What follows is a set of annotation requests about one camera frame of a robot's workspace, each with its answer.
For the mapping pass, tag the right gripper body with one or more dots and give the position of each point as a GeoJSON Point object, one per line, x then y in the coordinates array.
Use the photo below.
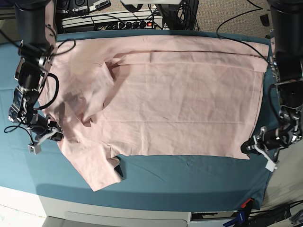
{"type": "Point", "coordinates": [45, 129]}

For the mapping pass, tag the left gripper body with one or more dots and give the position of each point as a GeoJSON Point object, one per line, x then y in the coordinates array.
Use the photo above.
{"type": "Point", "coordinates": [267, 140]}

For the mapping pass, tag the pink T-shirt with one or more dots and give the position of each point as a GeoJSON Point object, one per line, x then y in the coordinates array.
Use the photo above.
{"type": "Point", "coordinates": [153, 95]}

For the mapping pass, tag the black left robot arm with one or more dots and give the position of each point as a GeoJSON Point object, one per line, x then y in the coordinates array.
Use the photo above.
{"type": "Point", "coordinates": [285, 96]}

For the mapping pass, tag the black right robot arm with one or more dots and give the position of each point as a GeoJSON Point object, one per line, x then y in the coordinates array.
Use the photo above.
{"type": "Point", "coordinates": [36, 26]}

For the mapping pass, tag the teal table cloth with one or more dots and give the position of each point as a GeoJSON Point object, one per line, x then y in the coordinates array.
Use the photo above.
{"type": "Point", "coordinates": [163, 183]}

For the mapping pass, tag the red black clamp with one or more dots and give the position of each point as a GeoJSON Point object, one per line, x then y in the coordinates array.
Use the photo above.
{"type": "Point", "coordinates": [249, 201]}

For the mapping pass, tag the blue spring clamp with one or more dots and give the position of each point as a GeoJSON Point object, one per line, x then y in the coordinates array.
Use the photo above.
{"type": "Point", "coordinates": [241, 217]}

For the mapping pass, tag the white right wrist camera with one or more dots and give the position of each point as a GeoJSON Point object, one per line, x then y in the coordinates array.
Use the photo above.
{"type": "Point", "coordinates": [34, 148]}

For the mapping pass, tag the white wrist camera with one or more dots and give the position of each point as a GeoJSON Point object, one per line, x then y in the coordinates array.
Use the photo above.
{"type": "Point", "coordinates": [271, 164]}
{"type": "Point", "coordinates": [34, 148]}

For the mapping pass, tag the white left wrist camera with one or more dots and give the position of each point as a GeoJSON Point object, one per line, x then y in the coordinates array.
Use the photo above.
{"type": "Point", "coordinates": [271, 164]}

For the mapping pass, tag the white power strip red switch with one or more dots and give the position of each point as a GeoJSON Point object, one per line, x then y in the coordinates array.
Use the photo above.
{"type": "Point", "coordinates": [111, 22]}

